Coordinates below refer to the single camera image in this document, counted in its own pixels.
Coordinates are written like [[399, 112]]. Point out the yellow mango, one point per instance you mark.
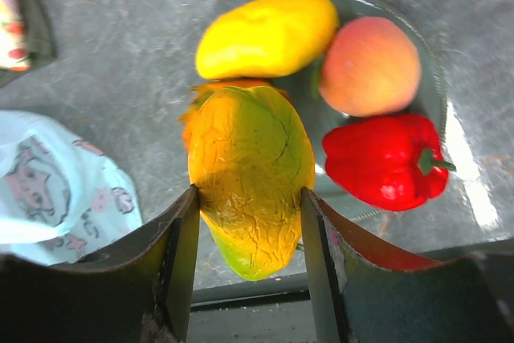
[[266, 38]]

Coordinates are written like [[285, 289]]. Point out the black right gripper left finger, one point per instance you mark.
[[137, 289]]

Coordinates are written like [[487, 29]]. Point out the grey round plate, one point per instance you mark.
[[319, 118]]

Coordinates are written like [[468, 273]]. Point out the floral orange folded cloth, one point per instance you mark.
[[14, 53]]

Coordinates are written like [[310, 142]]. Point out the green orange mango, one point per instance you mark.
[[249, 158]]

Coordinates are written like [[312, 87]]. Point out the dark green folded cloth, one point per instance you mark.
[[42, 49]]

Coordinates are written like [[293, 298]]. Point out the light blue plastic bag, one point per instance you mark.
[[61, 197]]

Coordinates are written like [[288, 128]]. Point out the orange pineapple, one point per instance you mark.
[[203, 93]]

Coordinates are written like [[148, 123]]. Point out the peach fruit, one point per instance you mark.
[[371, 68]]

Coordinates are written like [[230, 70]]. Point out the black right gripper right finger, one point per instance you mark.
[[364, 289]]

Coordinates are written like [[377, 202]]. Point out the red bell pepper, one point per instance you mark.
[[394, 163]]

